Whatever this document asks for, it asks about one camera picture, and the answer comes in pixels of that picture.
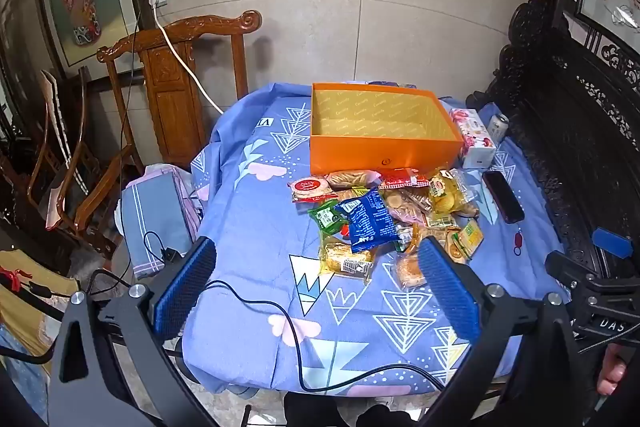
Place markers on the clear bun packet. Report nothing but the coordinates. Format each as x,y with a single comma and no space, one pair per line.
409,271

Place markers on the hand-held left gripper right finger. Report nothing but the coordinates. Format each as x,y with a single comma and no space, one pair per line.
447,292

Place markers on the blue patterned tablecloth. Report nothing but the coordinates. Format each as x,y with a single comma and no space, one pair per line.
250,307

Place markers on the carved wooden chair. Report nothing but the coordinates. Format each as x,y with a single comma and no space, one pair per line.
175,107

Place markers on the round red label cracker packet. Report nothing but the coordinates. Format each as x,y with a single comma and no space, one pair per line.
310,188

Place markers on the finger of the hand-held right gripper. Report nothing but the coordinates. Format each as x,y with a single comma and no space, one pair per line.
570,268
612,242

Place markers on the bright green snack packet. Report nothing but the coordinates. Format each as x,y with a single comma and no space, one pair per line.
326,217

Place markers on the folded blue striped cloth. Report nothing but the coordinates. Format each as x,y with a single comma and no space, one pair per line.
150,217

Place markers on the white drink can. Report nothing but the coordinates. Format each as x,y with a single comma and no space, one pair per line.
497,127

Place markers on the orange cardboard box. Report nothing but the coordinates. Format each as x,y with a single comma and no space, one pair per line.
360,154

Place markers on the yellow green snack packet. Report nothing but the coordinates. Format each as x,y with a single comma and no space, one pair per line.
467,237

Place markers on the blue snack packet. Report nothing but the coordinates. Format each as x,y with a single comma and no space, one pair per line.
367,222

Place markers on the yellow cloth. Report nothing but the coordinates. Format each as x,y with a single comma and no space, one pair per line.
30,322

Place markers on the orange snack packet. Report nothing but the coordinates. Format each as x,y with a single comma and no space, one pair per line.
425,232

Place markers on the yellow cake packet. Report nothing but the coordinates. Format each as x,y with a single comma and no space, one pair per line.
342,259

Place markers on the black smartphone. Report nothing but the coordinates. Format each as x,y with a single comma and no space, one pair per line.
502,197

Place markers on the dark carved wooden bench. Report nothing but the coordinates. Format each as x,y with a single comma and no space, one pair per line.
560,132

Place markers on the yellow chips packet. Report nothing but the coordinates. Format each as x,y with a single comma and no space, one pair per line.
450,197

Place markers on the clear round biscuit packet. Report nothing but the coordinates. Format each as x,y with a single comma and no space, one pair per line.
350,178

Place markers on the floral tissue pack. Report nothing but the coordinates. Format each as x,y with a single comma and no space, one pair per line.
475,142

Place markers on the plain wooden armchair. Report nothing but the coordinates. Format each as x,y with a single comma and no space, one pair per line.
92,202

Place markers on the red key tag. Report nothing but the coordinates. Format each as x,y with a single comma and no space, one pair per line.
518,241

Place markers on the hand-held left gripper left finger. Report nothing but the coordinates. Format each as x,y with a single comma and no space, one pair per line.
185,292

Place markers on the person's right hand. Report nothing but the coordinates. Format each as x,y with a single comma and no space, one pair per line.
612,374

